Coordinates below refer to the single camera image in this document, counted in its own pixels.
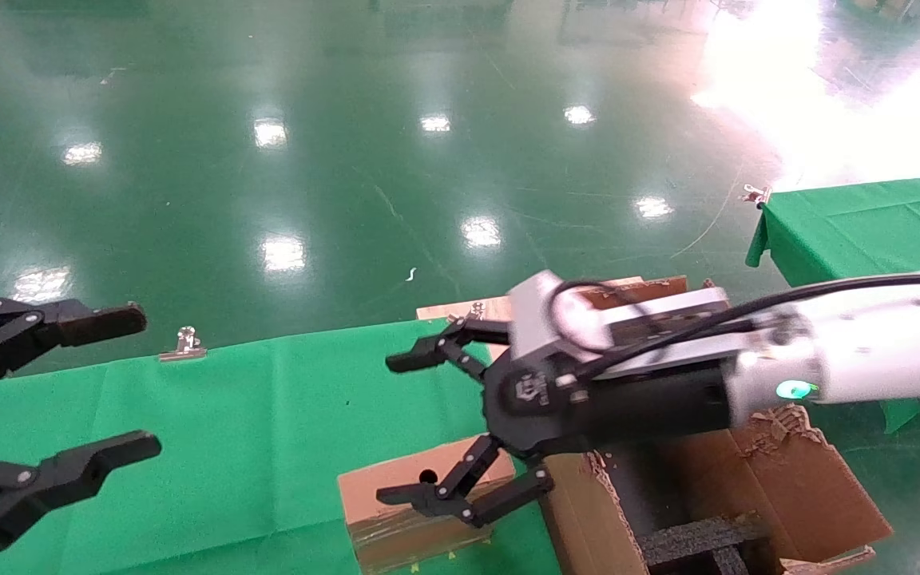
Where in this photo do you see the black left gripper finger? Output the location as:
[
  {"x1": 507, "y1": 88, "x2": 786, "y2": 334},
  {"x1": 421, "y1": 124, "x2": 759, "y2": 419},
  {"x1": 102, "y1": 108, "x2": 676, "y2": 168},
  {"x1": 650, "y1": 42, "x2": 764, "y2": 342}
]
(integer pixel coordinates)
[
  {"x1": 0, "y1": 430, "x2": 163, "y2": 564},
  {"x1": 0, "y1": 299, "x2": 148, "y2": 400}
]

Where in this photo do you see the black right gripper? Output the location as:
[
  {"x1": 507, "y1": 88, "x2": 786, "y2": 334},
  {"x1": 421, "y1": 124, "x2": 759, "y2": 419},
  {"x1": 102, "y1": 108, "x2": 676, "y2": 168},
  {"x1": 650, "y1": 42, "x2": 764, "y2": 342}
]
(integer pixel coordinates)
[{"x1": 376, "y1": 318, "x2": 736, "y2": 529}]

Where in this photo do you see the small cardboard box with hole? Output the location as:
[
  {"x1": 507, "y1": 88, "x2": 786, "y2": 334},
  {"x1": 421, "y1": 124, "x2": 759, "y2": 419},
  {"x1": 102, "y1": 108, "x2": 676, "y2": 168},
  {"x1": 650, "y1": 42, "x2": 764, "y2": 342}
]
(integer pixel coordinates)
[{"x1": 338, "y1": 435, "x2": 518, "y2": 574}]

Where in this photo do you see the large open brown carton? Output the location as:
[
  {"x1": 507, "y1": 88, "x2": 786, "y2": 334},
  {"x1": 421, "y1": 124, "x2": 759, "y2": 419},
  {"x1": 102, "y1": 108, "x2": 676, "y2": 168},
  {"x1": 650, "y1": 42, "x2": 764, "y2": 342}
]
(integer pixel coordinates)
[{"x1": 536, "y1": 276, "x2": 894, "y2": 575}]

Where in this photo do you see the large green tablecloth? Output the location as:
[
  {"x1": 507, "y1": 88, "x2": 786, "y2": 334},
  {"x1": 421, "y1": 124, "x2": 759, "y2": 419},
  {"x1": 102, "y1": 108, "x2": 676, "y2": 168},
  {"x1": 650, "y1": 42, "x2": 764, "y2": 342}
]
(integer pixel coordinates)
[{"x1": 0, "y1": 318, "x2": 561, "y2": 575}]

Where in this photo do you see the green tablecloth with hanging corner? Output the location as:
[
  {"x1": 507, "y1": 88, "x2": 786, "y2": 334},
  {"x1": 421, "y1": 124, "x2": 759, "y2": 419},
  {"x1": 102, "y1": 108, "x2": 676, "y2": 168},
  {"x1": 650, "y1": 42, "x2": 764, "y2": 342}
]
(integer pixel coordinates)
[{"x1": 746, "y1": 172, "x2": 920, "y2": 436}]

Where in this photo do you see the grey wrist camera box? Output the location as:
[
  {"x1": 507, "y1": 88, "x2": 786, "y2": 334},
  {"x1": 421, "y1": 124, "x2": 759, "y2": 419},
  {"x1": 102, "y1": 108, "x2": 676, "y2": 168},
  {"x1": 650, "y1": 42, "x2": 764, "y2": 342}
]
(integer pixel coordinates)
[{"x1": 508, "y1": 270, "x2": 617, "y2": 378}]

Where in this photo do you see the silver camera mount bracket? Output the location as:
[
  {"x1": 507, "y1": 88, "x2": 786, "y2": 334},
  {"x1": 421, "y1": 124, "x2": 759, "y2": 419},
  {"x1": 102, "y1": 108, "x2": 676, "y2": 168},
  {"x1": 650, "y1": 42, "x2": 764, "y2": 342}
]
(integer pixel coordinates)
[{"x1": 600, "y1": 287, "x2": 756, "y2": 380}]

